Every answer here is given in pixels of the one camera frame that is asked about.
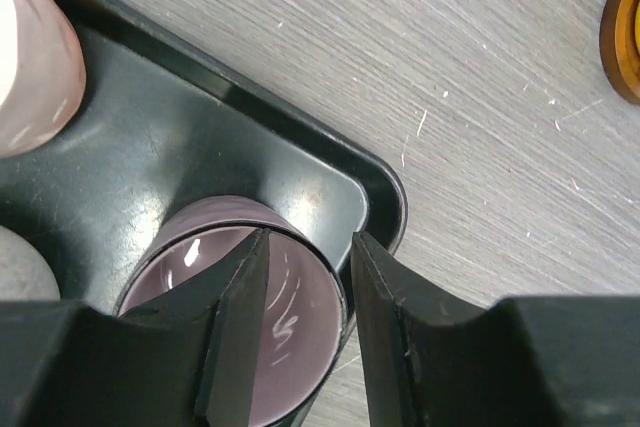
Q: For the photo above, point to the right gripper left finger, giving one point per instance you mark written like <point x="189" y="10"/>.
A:
<point x="185" y="358"/>

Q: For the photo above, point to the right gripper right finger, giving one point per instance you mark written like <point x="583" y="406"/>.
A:
<point x="433" y="359"/>

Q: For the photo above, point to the purple ceramic mug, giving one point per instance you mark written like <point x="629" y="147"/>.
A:
<point x="304" y="313"/>

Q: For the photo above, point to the brown wooden coaster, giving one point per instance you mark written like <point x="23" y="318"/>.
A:
<point x="619" y="57"/>

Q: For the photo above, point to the yellow glass mug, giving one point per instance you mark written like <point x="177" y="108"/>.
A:
<point x="637" y="28"/>

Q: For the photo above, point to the cream ceramic mug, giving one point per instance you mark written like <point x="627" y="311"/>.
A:
<point x="25" y="274"/>

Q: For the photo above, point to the black plastic tray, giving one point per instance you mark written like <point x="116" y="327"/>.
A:
<point x="162" y="126"/>

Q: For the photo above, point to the pink ceramic mug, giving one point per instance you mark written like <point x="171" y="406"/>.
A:
<point x="43" y="74"/>

